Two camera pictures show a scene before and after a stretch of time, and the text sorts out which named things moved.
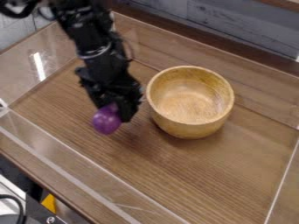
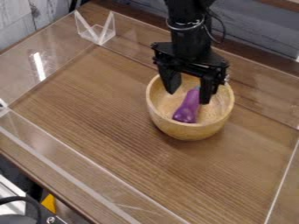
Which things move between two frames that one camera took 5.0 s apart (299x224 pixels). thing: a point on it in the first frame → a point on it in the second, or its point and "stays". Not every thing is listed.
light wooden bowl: (189, 98) stays
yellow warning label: (49, 203) stays
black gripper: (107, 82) → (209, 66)
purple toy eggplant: (107, 118) → (188, 108)
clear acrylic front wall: (73, 178) stays
